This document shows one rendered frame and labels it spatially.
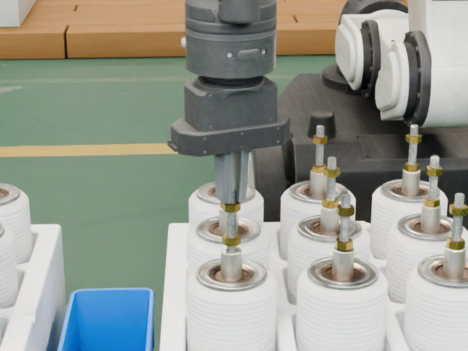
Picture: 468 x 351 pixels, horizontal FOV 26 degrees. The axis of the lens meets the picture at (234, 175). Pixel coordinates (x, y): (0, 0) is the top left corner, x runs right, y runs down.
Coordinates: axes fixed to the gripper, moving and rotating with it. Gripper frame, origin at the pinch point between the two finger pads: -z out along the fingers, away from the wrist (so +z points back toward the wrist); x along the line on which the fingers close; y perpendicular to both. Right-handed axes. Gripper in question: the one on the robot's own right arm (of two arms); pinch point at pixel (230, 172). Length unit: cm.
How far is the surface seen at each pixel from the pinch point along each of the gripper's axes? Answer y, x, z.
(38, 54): 203, 24, -36
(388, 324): -4.8, 16.9, -18.7
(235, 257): -1.2, -0.1, -9.0
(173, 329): 3.6, -5.4, -18.7
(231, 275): -1.1, -0.4, -11.1
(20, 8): 216, 23, -25
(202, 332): -2.2, -4.2, -16.4
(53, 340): 24.0, -14.3, -29.0
